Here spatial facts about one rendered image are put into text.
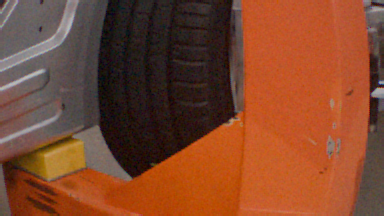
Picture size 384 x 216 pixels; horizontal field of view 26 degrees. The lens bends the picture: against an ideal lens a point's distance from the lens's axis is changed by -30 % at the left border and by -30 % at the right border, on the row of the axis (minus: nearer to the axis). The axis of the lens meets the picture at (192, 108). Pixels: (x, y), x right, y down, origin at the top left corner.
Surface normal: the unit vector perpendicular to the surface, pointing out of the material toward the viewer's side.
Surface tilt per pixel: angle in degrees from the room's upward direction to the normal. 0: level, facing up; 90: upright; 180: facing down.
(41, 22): 90
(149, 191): 90
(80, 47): 90
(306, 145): 90
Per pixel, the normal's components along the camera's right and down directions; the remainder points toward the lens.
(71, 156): 0.84, 0.14
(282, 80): -0.55, 0.20
